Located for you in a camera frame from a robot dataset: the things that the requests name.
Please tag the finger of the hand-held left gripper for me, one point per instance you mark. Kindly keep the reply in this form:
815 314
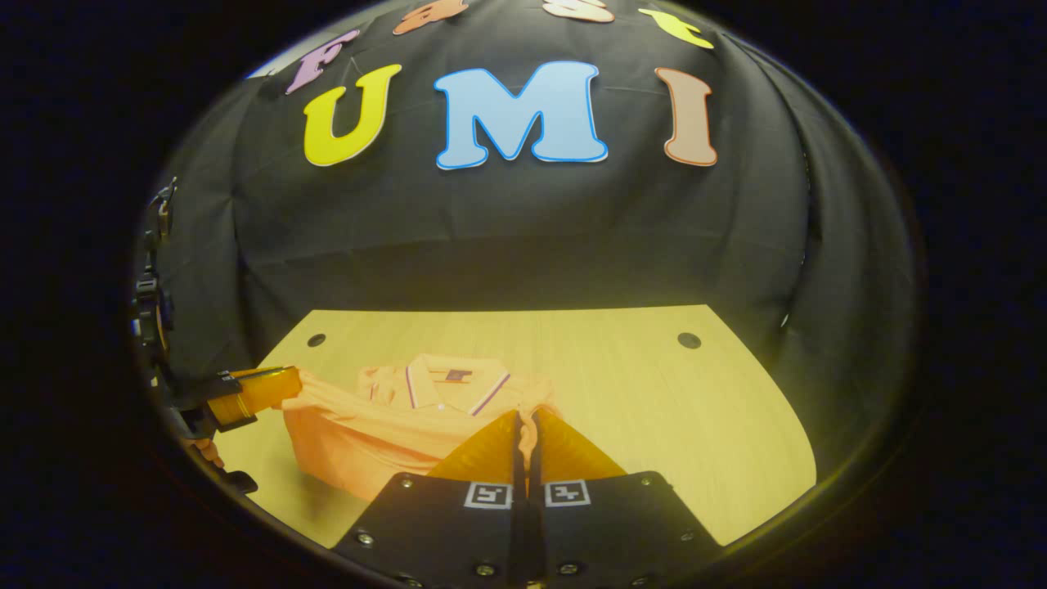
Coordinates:
262 391

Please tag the orange T-shirt with striped collar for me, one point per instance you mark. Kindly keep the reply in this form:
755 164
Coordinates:
368 425

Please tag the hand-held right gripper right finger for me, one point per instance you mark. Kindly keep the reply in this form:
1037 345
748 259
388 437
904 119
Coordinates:
605 523

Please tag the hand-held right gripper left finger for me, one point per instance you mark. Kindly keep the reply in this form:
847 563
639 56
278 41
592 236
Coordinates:
458 523

